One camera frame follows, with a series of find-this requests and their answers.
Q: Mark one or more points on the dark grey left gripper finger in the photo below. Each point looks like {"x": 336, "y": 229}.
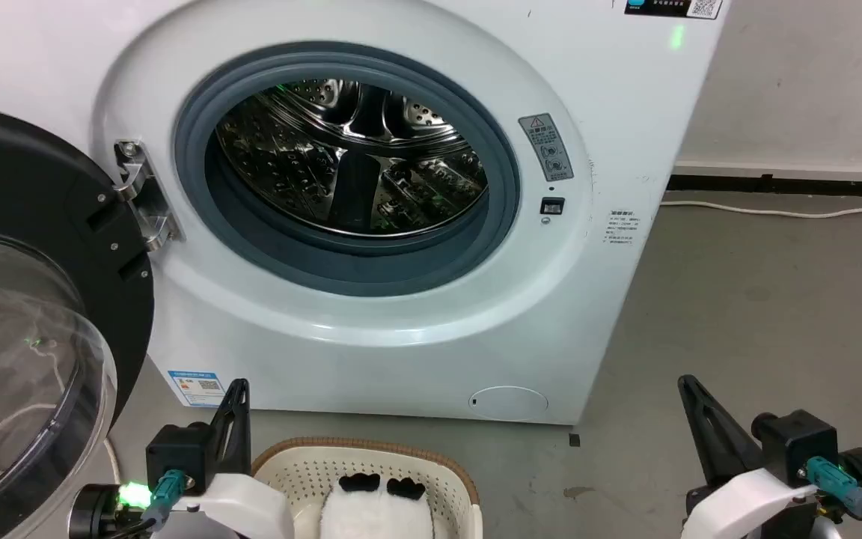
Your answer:
{"x": 233, "y": 430}

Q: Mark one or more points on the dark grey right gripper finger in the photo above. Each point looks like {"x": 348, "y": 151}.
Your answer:
{"x": 715, "y": 434}

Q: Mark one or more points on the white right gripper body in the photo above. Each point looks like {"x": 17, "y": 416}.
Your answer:
{"x": 745, "y": 505}

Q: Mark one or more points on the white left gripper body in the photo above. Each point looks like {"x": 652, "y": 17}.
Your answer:
{"x": 248, "y": 505}

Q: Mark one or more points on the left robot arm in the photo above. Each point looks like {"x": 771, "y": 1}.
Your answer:
{"x": 94, "y": 513}

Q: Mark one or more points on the steel washing machine drum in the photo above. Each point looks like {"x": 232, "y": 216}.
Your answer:
{"x": 349, "y": 161}

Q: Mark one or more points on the black round washer door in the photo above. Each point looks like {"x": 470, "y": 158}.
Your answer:
{"x": 19, "y": 224}

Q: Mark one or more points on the white front-load washing machine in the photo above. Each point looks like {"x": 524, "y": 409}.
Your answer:
{"x": 610, "y": 112}

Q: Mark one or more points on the blue energy label sticker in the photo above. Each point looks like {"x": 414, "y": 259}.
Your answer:
{"x": 197, "y": 387}

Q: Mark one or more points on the cream plastic laundry basket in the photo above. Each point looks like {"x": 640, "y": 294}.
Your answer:
{"x": 304, "y": 471}

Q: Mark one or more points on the white black panda plush toy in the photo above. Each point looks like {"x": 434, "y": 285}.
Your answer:
{"x": 375, "y": 516}

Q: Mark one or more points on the round drain filter cover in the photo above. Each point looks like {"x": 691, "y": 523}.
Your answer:
{"x": 509, "y": 403}

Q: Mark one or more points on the small printed text label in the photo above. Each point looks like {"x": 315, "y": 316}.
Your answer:
{"x": 620, "y": 227}

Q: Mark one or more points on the metal door hinge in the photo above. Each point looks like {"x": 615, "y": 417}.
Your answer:
{"x": 143, "y": 198}

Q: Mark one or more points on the black baseboard strip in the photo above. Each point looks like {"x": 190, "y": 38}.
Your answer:
{"x": 790, "y": 185}

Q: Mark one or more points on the black door latch socket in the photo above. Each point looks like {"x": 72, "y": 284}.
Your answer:
{"x": 552, "y": 206}

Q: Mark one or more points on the grey rubber door gasket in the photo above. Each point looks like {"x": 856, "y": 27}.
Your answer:
{"x": 509, "y": 180}

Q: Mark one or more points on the grey warning sticker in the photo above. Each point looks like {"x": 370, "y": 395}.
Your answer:
{"x": 546, "y": 146}

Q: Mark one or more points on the black QR code sticker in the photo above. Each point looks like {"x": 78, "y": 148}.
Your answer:
{"x": 674, "y": 7}

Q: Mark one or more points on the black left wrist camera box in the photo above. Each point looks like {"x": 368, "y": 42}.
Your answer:
{"x": 176, "y": 453}

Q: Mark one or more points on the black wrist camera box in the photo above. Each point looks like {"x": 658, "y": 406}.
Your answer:
{"x": 794, "y": 445}
{"x": 176, "y": 453}

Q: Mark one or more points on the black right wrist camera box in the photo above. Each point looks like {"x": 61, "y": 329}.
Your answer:
{"x": 794, "y": 445}

